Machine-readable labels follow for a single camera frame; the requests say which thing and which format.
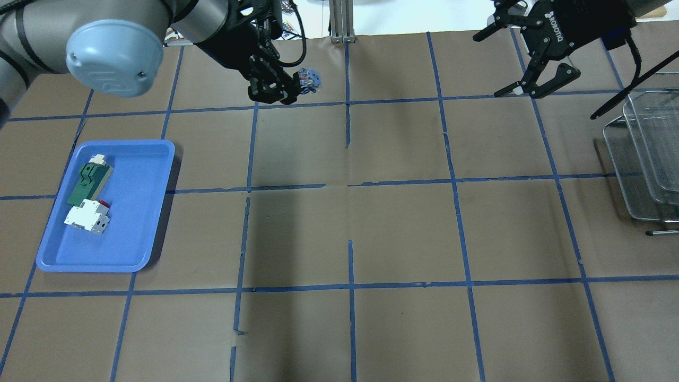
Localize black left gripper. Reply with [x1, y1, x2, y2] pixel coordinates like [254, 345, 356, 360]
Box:
[196, 1, 300, 105]

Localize blue plastic tray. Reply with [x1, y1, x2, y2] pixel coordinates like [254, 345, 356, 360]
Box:
[36, 140, 175, 273]

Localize white circuit breaker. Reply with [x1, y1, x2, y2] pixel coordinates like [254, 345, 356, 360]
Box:
[64, 199, 111, 235]

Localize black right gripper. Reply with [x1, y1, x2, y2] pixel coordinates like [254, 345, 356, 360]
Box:
[472, 1, 637, 99]

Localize aluminium frame post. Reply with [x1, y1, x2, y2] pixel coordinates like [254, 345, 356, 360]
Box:
[329, 0, 356, 45]

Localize red emergency stop button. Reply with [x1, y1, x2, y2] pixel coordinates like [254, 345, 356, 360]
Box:
[284, 67, 322, 105]

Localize green terminal block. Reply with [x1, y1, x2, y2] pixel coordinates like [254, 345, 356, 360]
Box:
[66, 154, 114, 206]

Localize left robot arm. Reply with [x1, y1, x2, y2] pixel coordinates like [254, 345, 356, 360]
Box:
[1, 1, 303, 124]

